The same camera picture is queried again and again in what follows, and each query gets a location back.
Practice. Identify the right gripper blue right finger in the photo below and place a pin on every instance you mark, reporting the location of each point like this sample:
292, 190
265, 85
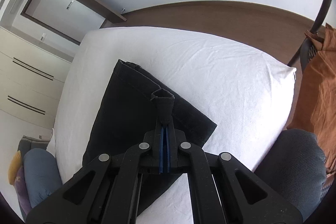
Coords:
171, 147

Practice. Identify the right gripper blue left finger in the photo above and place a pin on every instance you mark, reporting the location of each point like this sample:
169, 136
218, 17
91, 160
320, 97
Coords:
158, 145

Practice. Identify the black jeans pant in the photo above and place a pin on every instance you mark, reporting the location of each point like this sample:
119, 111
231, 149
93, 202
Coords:
119, 159

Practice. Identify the white bed mattress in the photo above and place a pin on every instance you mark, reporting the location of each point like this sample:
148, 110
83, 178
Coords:
244, 91

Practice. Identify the rolled blue blanket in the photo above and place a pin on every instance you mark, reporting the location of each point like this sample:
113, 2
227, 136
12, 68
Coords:
42, 176

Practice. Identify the person's dark grey knee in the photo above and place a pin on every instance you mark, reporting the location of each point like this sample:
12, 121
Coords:
294, 167

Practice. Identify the dark blue sofa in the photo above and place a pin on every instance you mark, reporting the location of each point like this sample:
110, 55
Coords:
28, 143

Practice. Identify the purple pillow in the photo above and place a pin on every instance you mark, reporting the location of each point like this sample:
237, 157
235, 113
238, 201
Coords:
22, 193

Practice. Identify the mustard yellow pillow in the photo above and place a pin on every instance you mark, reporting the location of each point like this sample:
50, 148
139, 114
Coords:
14, 166

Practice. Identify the orange cloth on chair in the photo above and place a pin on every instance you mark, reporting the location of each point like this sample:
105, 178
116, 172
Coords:
315, 108

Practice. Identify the brown wooden door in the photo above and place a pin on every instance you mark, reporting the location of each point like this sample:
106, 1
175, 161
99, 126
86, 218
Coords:
70, 19

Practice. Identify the cream wardrobe with black handles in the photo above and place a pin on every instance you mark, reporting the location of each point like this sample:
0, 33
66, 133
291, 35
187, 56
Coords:
32, 80

